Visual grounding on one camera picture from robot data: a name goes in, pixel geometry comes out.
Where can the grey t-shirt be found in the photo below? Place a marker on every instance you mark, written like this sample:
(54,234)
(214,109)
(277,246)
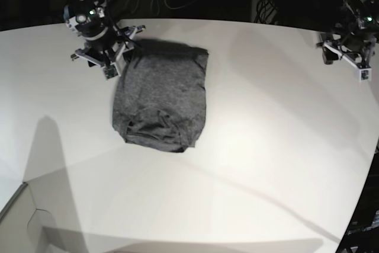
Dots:
(160,98)

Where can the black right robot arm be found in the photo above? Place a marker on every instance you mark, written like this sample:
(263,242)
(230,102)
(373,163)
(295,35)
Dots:
(87,18)

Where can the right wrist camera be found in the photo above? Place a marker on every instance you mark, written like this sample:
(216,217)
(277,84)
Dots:
(110,71)

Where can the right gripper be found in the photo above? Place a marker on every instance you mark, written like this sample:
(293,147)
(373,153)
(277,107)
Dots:
(107,49)

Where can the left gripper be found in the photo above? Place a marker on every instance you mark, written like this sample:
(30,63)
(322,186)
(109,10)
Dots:
(356,49)

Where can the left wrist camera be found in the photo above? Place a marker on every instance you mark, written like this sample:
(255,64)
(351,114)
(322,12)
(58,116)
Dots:
(365,75)

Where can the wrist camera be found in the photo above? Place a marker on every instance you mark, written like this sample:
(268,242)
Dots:
(365,75)
(110,71)

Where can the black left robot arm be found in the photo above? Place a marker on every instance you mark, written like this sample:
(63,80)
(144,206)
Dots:
(359,17)

